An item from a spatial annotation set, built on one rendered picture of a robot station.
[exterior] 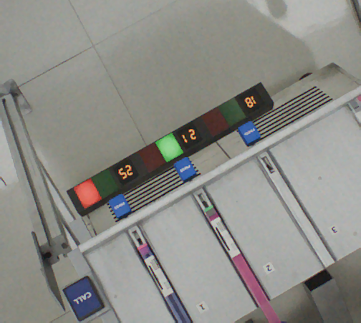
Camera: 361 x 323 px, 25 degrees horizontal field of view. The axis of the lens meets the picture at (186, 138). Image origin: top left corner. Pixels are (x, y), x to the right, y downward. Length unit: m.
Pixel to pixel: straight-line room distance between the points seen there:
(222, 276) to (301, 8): 0.96
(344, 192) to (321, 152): 0.07
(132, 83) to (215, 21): 0.24
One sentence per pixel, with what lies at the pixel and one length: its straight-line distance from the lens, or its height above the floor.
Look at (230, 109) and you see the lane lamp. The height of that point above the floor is 0.65.
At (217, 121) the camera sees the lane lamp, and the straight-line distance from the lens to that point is 1.24.
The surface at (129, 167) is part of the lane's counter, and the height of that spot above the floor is 0.66.
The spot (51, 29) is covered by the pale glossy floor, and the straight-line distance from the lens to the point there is 1.82.
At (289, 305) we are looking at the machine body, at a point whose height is 0.62.
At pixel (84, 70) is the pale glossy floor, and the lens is 1.86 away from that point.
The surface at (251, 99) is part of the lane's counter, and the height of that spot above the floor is 0.66.
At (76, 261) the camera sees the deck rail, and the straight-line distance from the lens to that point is 1.19.
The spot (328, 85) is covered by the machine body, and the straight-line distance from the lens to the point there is 1.91.
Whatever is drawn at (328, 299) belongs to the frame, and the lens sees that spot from 1.49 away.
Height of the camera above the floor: 1.72
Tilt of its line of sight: 60 degrees down
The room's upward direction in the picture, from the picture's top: 142 degrees clockwise
